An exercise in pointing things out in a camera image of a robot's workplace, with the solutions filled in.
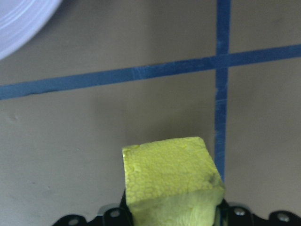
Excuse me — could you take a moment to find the yellow foam block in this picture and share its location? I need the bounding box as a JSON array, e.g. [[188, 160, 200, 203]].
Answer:
[[122, 136, 226, 226]]

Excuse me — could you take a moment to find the purple plate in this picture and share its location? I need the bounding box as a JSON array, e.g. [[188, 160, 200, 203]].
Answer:
[[0, 0, 63, 61]]

